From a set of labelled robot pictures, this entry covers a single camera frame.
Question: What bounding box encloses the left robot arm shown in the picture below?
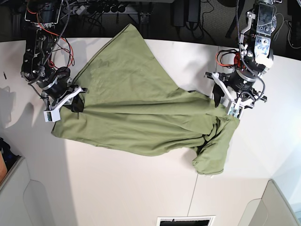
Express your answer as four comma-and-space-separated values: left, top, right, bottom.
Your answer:
206, 0, 277, 113

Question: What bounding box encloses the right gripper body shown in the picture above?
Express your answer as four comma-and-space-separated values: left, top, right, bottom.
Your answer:
41, 68, 80, 110

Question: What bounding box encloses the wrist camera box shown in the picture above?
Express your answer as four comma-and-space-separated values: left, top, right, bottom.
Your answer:
227, 102, 244, 119
43, 109, 61, 122

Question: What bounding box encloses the black power adapter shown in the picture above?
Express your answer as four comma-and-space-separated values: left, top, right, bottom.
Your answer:
171, 0, 185, 27

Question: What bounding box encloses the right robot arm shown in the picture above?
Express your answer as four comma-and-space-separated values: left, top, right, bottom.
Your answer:
21, 0, 87, 113

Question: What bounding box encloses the aluminium table leg post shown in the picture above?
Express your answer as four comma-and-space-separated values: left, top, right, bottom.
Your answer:
138, 14, 150, 39

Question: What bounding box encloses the green t-shirt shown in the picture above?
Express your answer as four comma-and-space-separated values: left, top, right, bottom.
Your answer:
52, 24, 239, 175

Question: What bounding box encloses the white vent frame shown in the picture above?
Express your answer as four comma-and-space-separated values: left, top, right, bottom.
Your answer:
156, 215, 216, 226

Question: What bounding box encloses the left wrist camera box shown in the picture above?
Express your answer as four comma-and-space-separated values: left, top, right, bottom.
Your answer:
227, 102, 244, 119

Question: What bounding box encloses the white power strip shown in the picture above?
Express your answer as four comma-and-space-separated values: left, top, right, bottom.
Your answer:
71, 5, 88, 16

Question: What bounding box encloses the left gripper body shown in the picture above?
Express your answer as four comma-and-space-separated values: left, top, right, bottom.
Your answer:
205, 68, 267, 108

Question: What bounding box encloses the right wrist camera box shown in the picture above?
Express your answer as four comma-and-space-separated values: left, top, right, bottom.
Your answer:
43, 109, 61, 122

